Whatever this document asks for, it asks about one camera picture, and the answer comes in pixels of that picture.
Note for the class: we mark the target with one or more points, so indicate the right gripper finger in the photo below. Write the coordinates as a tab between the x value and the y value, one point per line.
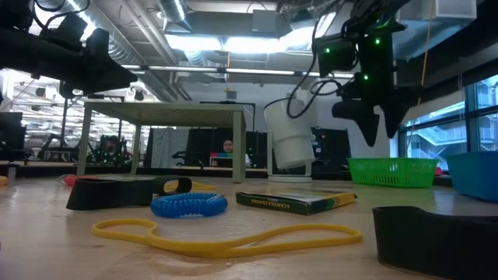
363	120
397	113

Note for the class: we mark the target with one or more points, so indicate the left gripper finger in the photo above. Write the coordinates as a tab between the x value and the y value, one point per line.
114	78

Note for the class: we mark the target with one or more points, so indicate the orange-red spiral coil band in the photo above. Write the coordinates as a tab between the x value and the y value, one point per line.
74	180

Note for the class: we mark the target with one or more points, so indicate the black tape roll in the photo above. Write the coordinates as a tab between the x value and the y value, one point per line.
187	184

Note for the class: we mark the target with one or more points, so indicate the yellow rubber band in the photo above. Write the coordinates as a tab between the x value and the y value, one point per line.
218	249
204	187

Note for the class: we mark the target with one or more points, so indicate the blue spiral coil band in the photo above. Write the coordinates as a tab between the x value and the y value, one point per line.
186	208

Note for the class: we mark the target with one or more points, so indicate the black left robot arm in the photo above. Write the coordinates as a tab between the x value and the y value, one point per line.
31	50

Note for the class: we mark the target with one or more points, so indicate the green plastic basket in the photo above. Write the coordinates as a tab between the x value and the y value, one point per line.
389	173

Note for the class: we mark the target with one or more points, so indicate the pale green perforated shelf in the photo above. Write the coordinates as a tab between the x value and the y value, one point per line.
163	113

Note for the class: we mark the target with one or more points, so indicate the person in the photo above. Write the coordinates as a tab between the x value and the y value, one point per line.
111	145
229	148

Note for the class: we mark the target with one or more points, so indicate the white tilted pen cup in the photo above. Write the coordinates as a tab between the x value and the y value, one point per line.
290	136

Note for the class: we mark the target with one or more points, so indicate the white hanging cloth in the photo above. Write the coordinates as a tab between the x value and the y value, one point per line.
167	148

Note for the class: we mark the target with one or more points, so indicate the blue plastic basket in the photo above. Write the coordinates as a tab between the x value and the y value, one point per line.
474	175

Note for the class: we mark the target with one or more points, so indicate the yellow green crayon box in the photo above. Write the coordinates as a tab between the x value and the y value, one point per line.
295	204

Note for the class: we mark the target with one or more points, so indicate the black partition panel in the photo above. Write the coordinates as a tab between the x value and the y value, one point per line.
202	144

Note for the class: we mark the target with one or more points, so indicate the black computer monitor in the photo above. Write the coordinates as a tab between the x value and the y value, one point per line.
11	130

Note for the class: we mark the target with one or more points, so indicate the grey ceiling box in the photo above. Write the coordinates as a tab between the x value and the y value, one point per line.
266	21

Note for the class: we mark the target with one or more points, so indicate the long ceiling light bar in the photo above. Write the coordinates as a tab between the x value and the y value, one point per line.
253	72

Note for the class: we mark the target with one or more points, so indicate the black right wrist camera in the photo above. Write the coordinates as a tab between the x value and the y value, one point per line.
336	56

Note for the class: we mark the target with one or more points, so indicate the rectangular metal air duct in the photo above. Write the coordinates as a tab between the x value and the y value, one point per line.
435	35

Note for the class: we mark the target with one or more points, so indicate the black window frame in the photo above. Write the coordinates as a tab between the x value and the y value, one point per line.
468	116

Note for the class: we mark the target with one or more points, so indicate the ribbed silver air duct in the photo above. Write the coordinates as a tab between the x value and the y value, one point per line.
173	9

